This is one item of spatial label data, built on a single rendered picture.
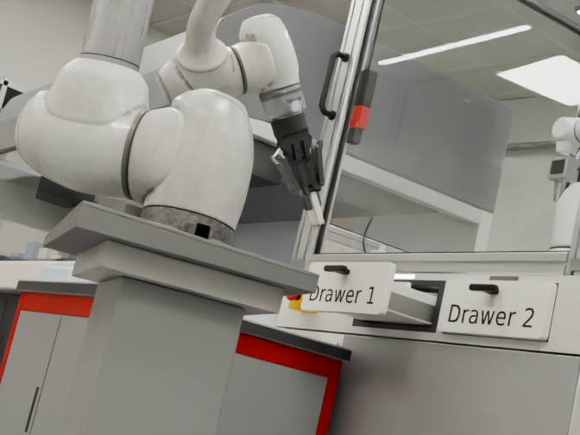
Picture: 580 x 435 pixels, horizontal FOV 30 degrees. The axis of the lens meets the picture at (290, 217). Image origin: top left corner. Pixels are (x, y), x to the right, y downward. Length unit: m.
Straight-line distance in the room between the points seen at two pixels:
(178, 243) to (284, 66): 0.74
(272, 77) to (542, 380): 0.79
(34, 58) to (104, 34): 4.82
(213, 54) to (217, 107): 0.42
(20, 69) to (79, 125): 4.82
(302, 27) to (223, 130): 1.60
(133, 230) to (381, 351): 1.00
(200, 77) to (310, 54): 1.18
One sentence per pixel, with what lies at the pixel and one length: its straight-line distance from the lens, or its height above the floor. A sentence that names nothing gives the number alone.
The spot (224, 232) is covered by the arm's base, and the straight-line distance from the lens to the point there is 1.70.
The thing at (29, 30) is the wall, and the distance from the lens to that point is 6.64.
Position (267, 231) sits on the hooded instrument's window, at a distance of 3.18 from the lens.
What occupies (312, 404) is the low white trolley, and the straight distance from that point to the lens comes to 2.43.
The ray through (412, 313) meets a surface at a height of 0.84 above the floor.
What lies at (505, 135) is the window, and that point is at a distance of 2.34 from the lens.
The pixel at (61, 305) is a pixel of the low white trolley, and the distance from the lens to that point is 2.47.
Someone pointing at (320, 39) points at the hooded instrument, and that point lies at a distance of 3.32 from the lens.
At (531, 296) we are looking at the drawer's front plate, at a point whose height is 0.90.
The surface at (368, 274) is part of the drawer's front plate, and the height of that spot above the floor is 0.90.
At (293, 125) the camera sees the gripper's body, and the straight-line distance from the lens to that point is 2.22.
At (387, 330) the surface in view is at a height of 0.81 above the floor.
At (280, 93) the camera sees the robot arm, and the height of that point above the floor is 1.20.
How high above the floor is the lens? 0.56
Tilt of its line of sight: 11 degrees up
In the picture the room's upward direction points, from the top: 13 degrees clockwise
